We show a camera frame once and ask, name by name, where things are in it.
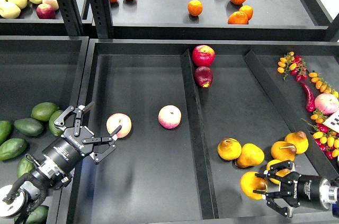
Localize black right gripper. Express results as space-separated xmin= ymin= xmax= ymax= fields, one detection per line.
xmin=253 ymin=160 xmax=331 ymax=218

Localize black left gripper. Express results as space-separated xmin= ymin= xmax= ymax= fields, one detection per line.
xmin=42 ymin=101 xmax=122 ymax=174

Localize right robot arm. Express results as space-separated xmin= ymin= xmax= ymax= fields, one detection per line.
xmin=253 ymin=160 xmax=338 ymax=218

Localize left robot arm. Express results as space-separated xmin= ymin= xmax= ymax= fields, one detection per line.
xmin=1 ymin=102 xmax=122 ymax=223

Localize yellow orange pear lying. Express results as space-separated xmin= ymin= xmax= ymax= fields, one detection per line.
xmin=235 ymin=143 xmax=265 ymax=168

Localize yellow pear by divider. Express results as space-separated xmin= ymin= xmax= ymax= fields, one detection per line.
xmin=284 ymin=131 xmax=309 ymax=154

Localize dark green avocado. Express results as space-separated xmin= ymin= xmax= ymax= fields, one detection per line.
xmin=14 ymin=118 xmax=44 ymax=137

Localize green avocado bottom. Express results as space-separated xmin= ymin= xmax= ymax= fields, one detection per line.
xmin=26 ymin=205 xmax=49 ymax=224

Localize pink apple left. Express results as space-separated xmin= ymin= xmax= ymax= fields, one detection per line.
xmin=106 ymin=113 xmax=132 ymax=139

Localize pink apple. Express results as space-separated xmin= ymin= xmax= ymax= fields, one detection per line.
xmin=158 ymin=105 xmax=182 ymax=129
xmin=106 ymin=113 xmax=132 ymax=139

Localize black tray divider centre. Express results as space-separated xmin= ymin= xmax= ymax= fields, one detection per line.
xmin=180 ymin=49 xmax=219 ymax=220

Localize pink apple centre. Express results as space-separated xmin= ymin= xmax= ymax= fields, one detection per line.
xmin=158 ymin=105 xmax=182 ymax=129

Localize black left tray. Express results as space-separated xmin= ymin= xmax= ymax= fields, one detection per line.
xmin=1 ymin=36 xmax=88 ymax=223

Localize black tray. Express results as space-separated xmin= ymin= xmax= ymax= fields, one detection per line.
xmin=57 ymin=40 xmax=338 ymax=223
xmin=1 ymin=36 xmax=88 ymax=223

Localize cherry tomato bunch lower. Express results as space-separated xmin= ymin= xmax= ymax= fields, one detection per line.
xmin=301 ymin=109 xmax=338 ymax=160

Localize cherry tomato bunch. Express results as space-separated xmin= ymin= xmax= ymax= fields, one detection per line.
xmin=276 ymin=51 xmax=308 ymax=81
xmin=301 ymin=109 xmax=338 ymax=160

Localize black centre tray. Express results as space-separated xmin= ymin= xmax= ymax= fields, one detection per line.
xmin=57 ymin=40 xmax=338 ymax=223

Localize red chili pepper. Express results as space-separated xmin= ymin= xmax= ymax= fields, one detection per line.
xmin=300 ymin=82 xmax=315 ymax=112

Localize white marker tag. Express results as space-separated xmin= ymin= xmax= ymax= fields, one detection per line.
xmin=323 ymin=110 xmax=339 ymax=133

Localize pink apple right tray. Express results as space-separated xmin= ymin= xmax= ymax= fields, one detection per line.
xmin=315 ymin=93 xmax=338 ymax=115

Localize dark red apple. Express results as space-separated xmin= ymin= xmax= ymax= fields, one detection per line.
xmin=193 ymin=66 xmax=213 ymax=88

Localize orange cherry tomato vine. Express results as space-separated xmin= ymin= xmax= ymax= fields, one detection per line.
xmin=308 ymin=71 xmax=338 ymax=98

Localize bright red apple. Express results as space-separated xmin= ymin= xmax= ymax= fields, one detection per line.
xmin=192 ymin=45 xmax=216 ymax=67

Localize red apple on shelf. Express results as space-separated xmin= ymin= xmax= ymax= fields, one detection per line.
xmin=36 ymin=3 xmax=56 ymax=19

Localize cherry tomato bunch upper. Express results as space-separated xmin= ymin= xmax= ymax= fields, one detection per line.
xmin=276 ymin=51 xmax=308 ymax=81

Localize pink peach on shelf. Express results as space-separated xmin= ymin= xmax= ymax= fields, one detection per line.
xmin=42 ymin=0 xmax=59 ymax=11

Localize black upper right shelf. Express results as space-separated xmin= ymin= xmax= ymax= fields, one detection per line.
xmin=111 ymin=0 xmax=338 ymax=41

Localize black perforated post right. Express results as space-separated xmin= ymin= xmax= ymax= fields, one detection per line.
xmin=89 ymin=0 xmax=114 ymax=39

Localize black perforated post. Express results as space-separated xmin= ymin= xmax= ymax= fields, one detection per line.
xmin=89 ymin=0 xmax=114 ymax=39
xmin=57 ymin=0 xmax=83 ymax=36

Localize black perforated post left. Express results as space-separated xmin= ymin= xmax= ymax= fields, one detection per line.
xmin=57 ymin=0 xmax=83 ymax=36

